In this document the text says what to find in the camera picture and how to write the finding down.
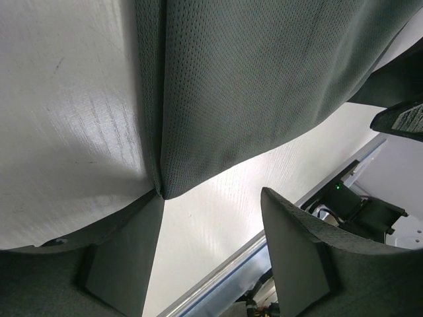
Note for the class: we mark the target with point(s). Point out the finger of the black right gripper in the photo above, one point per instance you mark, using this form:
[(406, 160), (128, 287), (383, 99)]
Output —
[(398, 81), (403, 120)]

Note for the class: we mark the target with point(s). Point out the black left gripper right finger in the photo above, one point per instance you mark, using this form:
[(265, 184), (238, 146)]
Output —
[(322, 270)]

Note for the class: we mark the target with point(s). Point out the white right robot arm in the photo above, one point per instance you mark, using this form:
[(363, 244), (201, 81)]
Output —
[(379, 195)]

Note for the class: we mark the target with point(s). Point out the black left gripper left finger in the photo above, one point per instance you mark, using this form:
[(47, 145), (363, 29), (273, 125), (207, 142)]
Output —
[(102, 269)]

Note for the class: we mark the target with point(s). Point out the aluminium mounting rail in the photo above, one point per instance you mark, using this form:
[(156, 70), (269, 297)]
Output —
[(218, 290)]

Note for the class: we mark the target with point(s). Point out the grey t shirt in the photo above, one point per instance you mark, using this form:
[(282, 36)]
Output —
[(223, 81)]

